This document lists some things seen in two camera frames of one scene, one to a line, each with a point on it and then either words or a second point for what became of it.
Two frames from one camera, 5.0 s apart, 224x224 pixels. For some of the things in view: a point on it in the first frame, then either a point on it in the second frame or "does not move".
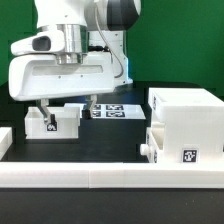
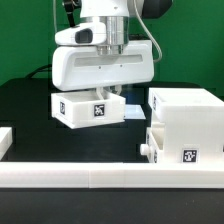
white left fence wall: [6, 140] does not move
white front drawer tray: [155, 139] does not move
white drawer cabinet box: [193, 121] does not move
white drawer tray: [66, 127] -> [83, 109]
